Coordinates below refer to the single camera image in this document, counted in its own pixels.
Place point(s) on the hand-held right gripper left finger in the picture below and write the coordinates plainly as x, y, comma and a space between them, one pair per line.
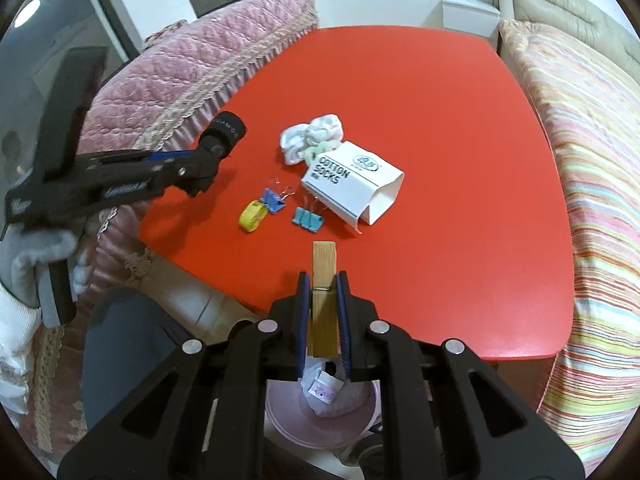
301, 320

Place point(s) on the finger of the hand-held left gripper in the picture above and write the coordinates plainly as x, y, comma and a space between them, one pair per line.
160, 156
197, 175

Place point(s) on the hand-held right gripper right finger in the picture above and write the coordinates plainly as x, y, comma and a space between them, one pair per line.
344, 320

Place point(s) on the wooden clothespin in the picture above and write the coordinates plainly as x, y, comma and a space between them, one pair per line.
324, 270

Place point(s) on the black cylindrical bottle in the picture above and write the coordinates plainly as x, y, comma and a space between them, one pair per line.
226, 129

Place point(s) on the yellow tape measure roll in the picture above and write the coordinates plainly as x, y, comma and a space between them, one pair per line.
252, 216

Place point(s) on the blue binder clip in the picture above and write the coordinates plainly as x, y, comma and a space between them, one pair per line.
272, 201

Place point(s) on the teal binder clip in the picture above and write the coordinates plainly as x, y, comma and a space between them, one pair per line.
300, 216
315, 222

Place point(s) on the pink waste bin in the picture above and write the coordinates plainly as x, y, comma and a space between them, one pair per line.
290, 420

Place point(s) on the white cardboard box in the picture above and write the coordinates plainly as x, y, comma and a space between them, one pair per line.
352, 185

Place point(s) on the person's left hand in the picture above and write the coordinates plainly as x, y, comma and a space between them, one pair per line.
30, 260

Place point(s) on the pink quilted bedspread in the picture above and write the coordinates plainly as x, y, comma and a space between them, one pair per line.
175, 75

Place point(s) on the large dark window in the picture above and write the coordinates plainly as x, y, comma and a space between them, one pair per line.
50, 25

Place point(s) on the pink crocheted cushion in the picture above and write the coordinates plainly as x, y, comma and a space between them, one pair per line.
162, 32

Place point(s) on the striped bed with beige headboard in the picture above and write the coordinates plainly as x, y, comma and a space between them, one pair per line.
595, 170

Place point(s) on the white nightstand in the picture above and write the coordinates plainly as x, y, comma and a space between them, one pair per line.
467, 15

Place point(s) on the beige padded headboard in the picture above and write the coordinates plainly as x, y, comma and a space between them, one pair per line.
550, 0

